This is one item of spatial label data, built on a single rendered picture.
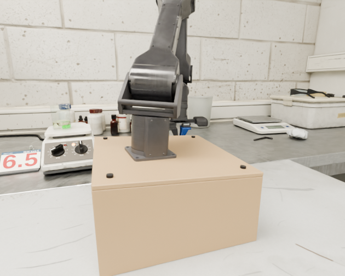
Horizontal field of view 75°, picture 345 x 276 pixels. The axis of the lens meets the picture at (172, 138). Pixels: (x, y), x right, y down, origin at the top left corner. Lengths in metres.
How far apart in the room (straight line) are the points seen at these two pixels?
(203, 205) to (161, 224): 0.06
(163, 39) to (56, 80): 0.85
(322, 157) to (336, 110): 0.53
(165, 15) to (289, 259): 0.43
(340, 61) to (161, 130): 1.37
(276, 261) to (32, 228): 0.36
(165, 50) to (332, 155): 0.67
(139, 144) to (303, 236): 0.28
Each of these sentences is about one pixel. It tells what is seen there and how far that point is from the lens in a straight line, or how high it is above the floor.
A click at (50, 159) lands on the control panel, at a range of 0.63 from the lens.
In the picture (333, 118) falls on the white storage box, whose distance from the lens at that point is 1.36.
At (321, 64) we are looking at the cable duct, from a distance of 1.66.
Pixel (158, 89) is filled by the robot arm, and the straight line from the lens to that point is 0.33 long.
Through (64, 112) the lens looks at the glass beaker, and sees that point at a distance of 0.70.
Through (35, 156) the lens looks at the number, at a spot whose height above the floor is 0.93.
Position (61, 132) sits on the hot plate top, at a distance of 0.68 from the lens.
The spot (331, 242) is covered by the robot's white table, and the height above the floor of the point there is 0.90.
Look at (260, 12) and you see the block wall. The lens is 1.53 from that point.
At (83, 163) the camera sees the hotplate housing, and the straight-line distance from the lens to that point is 0.62.
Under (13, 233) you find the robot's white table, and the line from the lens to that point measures 0.44.
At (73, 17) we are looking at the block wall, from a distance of 1.22.
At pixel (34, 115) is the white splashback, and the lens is 1.18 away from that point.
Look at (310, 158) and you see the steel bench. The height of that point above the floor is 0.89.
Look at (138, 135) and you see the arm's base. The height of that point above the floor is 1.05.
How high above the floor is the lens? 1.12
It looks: 14 degrees down
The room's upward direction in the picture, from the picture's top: straight up
